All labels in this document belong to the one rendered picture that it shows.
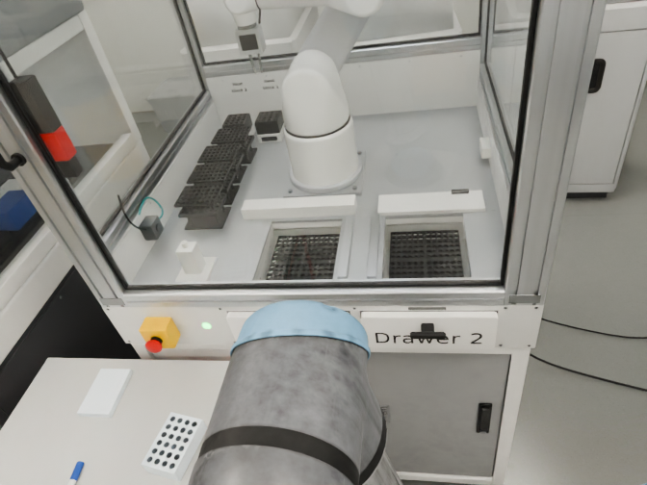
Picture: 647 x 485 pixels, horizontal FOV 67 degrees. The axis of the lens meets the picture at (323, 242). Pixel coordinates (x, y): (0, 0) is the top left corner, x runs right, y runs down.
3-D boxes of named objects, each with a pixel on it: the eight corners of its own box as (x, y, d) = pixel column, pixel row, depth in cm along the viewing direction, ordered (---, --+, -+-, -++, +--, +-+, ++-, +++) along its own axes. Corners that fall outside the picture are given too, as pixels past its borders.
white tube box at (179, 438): (180, 481, 103) (173, 473, 100) (147, 472, 105) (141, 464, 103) (207, 427, 111) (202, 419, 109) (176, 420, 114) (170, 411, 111)
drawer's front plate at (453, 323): (494, 349, 108) (498, 317, 101) (364, 347, 114) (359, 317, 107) (493, 343, 110) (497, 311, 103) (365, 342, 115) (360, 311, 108)
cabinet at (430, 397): (508, 497, 160) (542, 349, 108) (216, 476, 181) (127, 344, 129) (478, 286, 230) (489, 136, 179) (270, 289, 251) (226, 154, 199)
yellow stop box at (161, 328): (174, 351, 119) (164, 332, 115) (147, 350, 121) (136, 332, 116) (181, 334, 123) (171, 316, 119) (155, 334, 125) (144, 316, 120)
